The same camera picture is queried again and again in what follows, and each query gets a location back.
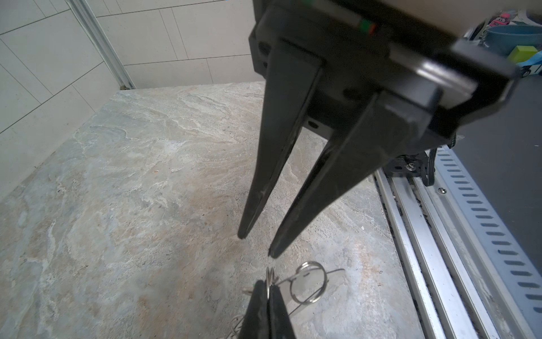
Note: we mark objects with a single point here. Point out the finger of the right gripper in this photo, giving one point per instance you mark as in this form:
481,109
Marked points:
386,128
293,75

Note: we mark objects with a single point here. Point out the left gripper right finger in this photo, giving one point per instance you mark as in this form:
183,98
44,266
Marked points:
280,325

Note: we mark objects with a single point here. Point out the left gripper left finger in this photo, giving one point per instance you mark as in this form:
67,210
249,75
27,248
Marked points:
256,321

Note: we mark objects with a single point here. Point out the perforated vent strip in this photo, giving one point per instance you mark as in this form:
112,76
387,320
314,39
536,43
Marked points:
519,274

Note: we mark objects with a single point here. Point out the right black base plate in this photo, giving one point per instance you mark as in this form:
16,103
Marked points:
408,165

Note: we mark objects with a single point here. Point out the aluminium mounting rail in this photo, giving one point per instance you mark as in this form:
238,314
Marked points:
457,290

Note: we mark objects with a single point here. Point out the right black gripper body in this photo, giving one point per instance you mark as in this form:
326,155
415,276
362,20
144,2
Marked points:
368,47

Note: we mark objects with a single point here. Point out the metal key holder plate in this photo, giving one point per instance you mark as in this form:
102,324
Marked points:
309,286

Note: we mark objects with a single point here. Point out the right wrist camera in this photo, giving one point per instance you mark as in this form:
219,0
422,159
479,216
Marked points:
457,16

